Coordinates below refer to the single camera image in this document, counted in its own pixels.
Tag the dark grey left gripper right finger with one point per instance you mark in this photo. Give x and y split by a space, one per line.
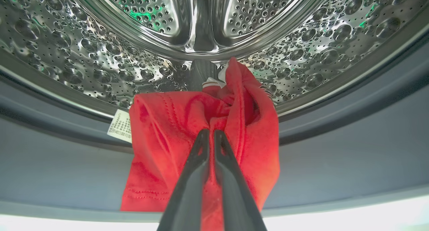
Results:
234 197

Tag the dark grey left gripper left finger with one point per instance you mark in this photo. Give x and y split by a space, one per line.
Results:
187 197

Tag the red basketball jersey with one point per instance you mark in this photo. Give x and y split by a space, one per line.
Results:
161 140

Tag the white washing machine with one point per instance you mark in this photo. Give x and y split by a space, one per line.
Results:
335 217

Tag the grey rubber door gasket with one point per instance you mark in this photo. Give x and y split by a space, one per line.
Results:
67 167

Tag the steel washing machine drum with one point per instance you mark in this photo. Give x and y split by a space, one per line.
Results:
100 56

